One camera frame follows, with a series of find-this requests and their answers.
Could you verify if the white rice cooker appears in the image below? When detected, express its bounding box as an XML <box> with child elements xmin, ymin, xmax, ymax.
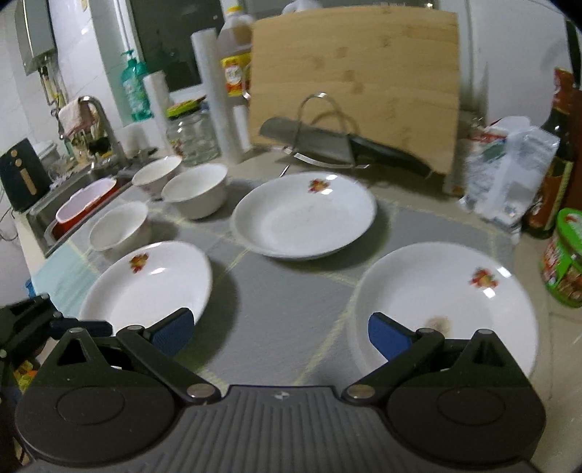
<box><xmin>34</xmin><ymin>141</ymin><xmax>61</xmax><ymax>165</ymax></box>

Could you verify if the green detergent bottle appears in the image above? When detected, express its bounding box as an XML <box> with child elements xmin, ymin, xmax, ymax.
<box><xmin>120</xmin><ymin>49</ymin><xmax>153</xmax><ymax>121</ymax></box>

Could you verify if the grey mat with yellow lines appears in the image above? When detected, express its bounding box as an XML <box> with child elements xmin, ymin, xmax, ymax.
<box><xmin>68</xmin><ymin>175</ymin><xmax>517</xmax><ymax>396</ymax></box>

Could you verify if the white plate with flower print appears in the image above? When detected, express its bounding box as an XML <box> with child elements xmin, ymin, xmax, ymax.
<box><xmin>348</xmin><ymin>242</ymin><xmax>539</xmax><ymax>387</ymax></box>
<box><xmin>78</xmin><ymin>241</ymin><xmax>213</xmax><ymax>335</ymax></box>
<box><xmin>230</xmin><ymin>172</ymin><xmax>378</xmax><ymax>261</ymax></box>

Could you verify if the plain white bowl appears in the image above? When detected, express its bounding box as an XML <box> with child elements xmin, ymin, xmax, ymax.
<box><xmin>88</xmin><ymin>202</ymin><xmax>151</xmax><ymax>252</ymax></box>
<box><xmin>161</xmin><ymin>164</ymin><xmax>228</xmax><ymax>220</ymax></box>

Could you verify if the bamboo cutting board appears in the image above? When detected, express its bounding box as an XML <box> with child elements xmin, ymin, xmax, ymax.
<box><xmin>248</xmin><ymin>7</ymin><xmax>460</xmax><ymax>176</ymax></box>

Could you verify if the wall water heater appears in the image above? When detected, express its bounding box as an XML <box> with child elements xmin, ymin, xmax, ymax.
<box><xmin>13</xmin><ymin>0</ymin><xmax>57</xmax><ymax>76</ymax></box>

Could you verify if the stainless steel sink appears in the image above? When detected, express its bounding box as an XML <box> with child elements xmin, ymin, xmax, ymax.
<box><xmin>27</xmin><ymin>155</ymin><xmax>137</xmax><ymax>255</ymax></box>

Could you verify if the dark air fryer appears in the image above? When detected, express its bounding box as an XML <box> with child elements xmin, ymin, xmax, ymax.
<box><xmin>0</xmin><ymin>139</ymin><xmax>53</xmax><ymax>212</ymax></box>

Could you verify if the dark utensil holder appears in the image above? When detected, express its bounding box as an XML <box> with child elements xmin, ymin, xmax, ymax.
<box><xmin>68</xmin><ymin>127</ymin><xmax>114</xmax><ymax>160</ymax></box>

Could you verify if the empty glass jar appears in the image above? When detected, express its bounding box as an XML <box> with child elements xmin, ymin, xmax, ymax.
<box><xmin>166</xmin><ymin>102</ymin><xmax>222</xmax><ymax>167</ymax></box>

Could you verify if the white red printed bag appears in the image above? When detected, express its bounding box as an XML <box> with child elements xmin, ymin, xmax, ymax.
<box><xmin>470</xmin><ymin>116</ymin><xmax>533</xmax><ymax>183</ymax></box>

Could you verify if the cooking oil bottle yellow label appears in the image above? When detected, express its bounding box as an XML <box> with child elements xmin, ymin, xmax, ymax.
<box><xmin>217</xmin><ymin>0</ymin><xmax>255</xmax><ymax>98</ymax></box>

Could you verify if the red basin with pink inside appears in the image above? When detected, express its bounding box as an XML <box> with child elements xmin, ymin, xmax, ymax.
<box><xmin>55</xmin><ymin>177</ymin><xmax>119</xmax><ymax>235</ymax></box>

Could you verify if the green lidded food tub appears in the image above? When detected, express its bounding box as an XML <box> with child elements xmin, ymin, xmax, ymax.
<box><xmin>541</xmin><ymin>208</ymin><xmax>582</xmax><ymax>310</ymax></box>

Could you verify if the steel kitchen faucet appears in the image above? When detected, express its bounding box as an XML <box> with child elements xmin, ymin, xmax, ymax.
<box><xmin>59</xmin><ymin>95</ymin><xmax>125</xmax><ymax>160</ymax></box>

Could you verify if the steel cleaver with black handle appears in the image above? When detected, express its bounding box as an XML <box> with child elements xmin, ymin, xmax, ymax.
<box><xmin>259</xmin><ymin>117</ymin><xmax>432</xmax><ymax>178</ymax></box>

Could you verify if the clear printed plastic bag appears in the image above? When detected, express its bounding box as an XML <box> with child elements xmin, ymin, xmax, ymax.
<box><xmin>464</xmin><ymin>127</ymin><xmax>561</xmax><ymax>229</ymax></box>

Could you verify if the dark soy sauce bottle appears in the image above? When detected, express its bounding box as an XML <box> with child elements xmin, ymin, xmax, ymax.
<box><xmin>523</xmin><ymin>67</ymin><xmax>580</xmax><ymax>239</ymax></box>

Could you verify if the white bowl with pink flowers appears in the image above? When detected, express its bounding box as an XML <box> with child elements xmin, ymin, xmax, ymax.
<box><xmin>132</xmin><ymin>156</ymin><xmax>183</xmax><ymax>199</ymax></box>

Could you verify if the tall white plastic film roll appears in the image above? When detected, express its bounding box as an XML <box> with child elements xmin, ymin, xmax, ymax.
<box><xmin>191</xmin><ymin>27</ymin><xmax>243</xmax><ymax>164</ymax></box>

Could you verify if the metal wire rack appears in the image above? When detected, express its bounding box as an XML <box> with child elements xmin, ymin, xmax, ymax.
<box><xmin>279</xmin><ymin>92</ymin><xmax>371</xmax><ymax>178</ymax></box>

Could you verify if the pink dish cloth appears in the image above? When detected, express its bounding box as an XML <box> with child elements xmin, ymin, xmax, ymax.
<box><xmin>58</xmin><ymin>101</ymin><xmax>98</xmax><ymax>137</ymax></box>

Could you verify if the light blue cloth mat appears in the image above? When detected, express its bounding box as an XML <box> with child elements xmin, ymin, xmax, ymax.
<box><xmin>31</xmin><ymin>245</ymin><xmax>98</xmax><ymax>314</ymax></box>

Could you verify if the short white plastic bag roll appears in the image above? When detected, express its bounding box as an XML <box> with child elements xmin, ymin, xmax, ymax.
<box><xmin>143</xmin><ymin>70</ymin><xmax>176</xmax><ymax>156</ymax></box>

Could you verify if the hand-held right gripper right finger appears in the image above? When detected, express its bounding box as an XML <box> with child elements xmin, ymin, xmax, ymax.
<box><xmin>341</xmin><ymin>312</ymin><xmax>519</xmax><ymax>405</ymax></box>

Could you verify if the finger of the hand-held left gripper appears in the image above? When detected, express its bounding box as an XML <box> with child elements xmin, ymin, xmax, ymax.
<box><xmin>0</xmin><ymin>293</ymin><xmax>113</xmax><ymax>353</ymax></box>

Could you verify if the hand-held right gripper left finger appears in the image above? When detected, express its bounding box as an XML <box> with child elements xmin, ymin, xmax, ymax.
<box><xmin>43</xmin><ymin>308</ymin><xmax>218</xmax><ymax>405</ymax></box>

